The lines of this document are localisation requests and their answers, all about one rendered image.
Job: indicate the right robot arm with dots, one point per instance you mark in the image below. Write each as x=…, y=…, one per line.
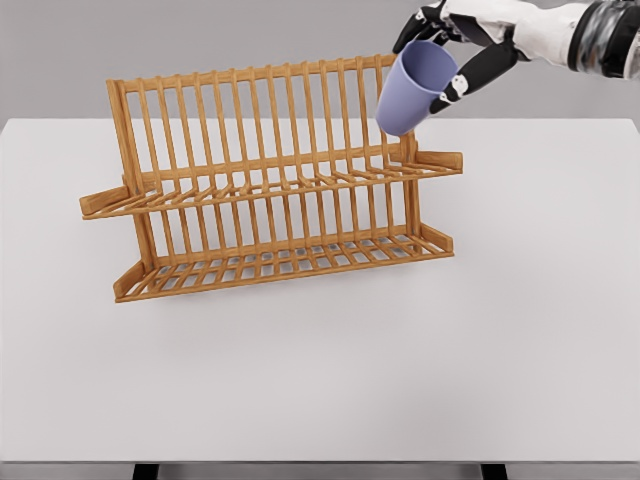
x=585, y=35

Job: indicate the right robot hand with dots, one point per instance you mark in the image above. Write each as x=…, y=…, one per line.
x=487, y=27

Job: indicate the wooden two-tier dish rack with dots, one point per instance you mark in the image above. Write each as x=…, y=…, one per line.
x=270, y=185

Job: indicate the lavender plastic cup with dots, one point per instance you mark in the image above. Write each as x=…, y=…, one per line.
x=415, y=90

